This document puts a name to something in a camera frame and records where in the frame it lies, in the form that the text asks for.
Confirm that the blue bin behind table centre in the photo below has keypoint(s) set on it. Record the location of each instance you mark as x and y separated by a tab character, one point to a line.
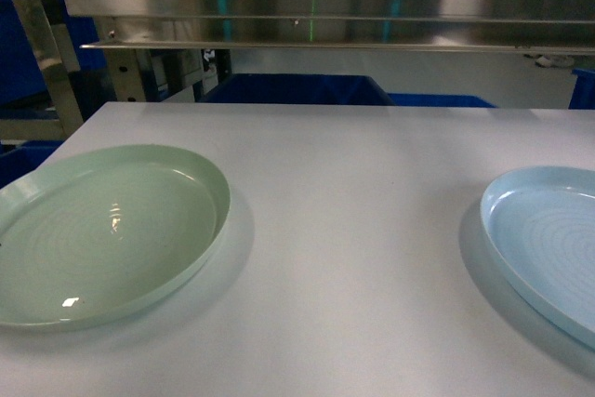
299	89

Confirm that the blue bin behind table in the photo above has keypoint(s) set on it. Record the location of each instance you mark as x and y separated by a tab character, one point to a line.
299	89
439	101

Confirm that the blue bin behind table right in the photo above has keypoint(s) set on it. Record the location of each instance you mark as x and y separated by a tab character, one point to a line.
439	101

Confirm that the pale green plate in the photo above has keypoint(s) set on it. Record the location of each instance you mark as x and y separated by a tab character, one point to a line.
101	235

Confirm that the pale blue plate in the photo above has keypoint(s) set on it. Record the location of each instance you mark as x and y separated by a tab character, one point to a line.
538	223

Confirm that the blue bin lower left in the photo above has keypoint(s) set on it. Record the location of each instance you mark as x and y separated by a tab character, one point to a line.
24	159

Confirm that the blue bin upper left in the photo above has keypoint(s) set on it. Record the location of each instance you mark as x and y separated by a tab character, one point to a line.
20	74

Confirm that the blue bin far right edge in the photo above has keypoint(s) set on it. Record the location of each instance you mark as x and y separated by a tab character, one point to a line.
583	97

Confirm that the steel rack upright post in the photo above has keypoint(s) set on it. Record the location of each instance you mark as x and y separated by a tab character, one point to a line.
42	41

